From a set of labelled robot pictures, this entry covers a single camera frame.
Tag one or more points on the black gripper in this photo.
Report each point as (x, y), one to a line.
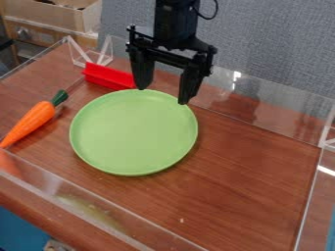
(148, 49)

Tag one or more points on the orange toy carrot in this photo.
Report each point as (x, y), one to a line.
(35, 118)

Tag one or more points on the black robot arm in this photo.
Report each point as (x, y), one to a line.
(177, 22)

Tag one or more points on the red plastic block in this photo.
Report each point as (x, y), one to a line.
(109, 77)

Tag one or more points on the green round plate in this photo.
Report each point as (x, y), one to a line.
(133, 133)

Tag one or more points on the clear acrylic tray walls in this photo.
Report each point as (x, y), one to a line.
(254, 190)

